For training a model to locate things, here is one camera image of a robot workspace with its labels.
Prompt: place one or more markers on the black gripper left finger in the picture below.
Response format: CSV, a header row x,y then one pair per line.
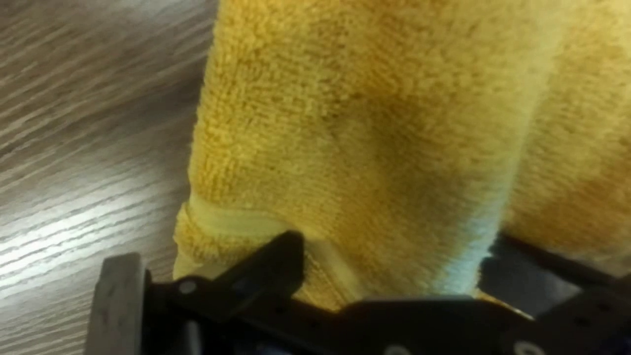
x,y
247,311

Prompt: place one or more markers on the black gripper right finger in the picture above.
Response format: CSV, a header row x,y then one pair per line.
x,y
571,309

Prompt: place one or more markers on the yellow towel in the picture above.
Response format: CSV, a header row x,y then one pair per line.
x,y
403,137

